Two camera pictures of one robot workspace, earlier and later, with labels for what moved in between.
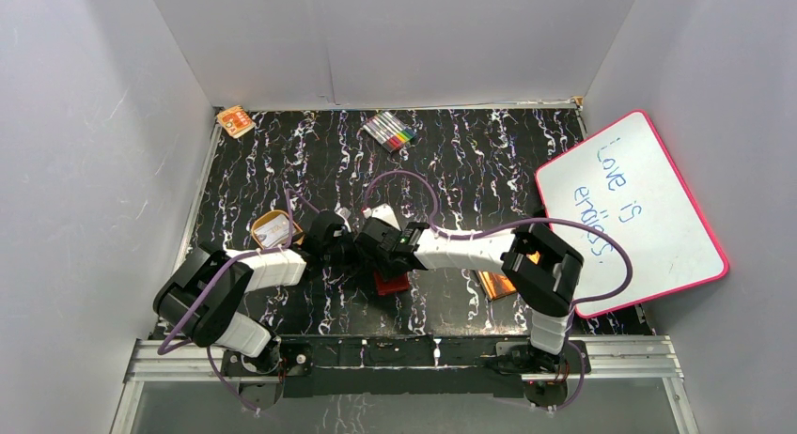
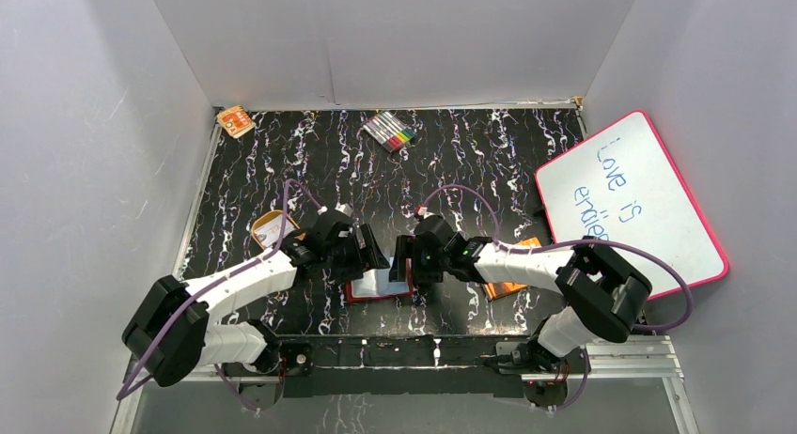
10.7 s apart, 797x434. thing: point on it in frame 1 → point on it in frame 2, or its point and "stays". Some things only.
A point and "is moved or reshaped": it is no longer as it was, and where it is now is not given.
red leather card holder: (397, 285) is moved or reshaped
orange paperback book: (494, 285) stays
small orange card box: (236, 121) stays
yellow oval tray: (268, 217) stays
